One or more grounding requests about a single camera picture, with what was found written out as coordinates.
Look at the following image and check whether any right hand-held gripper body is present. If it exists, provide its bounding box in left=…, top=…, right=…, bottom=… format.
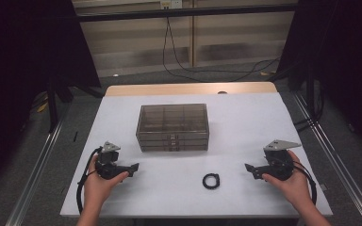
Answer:
left=254, top=139, right=303, bottom=182

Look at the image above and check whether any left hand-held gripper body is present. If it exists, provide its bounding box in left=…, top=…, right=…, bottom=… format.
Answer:
left=94, top=140, right=130, bottom=181

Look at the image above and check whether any transparent brown drawer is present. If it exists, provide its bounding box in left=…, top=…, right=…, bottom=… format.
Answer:
left=140, top=144, right=209, bottom=153

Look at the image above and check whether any transparent brown drawer box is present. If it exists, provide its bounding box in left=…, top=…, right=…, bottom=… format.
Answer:
left=135, top=103, right=209, bottom=153

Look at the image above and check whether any person's left hand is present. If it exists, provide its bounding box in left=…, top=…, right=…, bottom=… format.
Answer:
left=84, top=154, right=130, bottom=209

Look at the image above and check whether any person's right hand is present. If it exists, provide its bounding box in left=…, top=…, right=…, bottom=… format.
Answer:
left=261, top=150, right=313, bottom=210

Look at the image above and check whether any white table mat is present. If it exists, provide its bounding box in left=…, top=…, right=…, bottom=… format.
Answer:
left=59, top=92, right=334, bottom=218

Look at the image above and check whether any black metal stand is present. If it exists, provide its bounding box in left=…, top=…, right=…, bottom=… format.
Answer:
left=295, top=62, right=325, bottom=131
left=45, top=78, right=74, bottom=134

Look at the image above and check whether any black curtain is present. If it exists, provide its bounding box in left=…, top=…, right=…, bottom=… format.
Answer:
left=276, top=0, right=362, bottom=159
left=0, top=0, right=102, bottom=196

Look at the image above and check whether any black horizontal bar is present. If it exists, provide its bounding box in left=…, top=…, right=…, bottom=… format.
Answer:
left=74, top=3, right=300, bottom=23

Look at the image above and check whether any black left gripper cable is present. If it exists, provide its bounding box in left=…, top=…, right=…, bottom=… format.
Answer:
left=75, top=146, right=104, bottom=215

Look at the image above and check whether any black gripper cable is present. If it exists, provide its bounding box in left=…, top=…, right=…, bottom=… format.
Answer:
left=75, top=146, right=104, bottom=215
left=291, top=159, right=318, bottom=205

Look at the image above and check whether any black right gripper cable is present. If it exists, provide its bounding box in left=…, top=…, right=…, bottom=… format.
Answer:
left=291, top=159, right=318, bottom=205

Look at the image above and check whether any metal floor rail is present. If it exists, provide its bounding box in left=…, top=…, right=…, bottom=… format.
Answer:
left=291, top=90, right=362, bottom=226
left=5, top=106, right=71, bottom=226

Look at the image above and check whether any thin black floor cable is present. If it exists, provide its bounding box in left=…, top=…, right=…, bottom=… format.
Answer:
left=167, top=17, right=282, bottom=83
left=161, top=17, right=208, bottom=83

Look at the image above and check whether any white wall socket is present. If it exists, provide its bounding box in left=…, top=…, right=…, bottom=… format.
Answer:
left=159, top=0, right=183, bottom=9

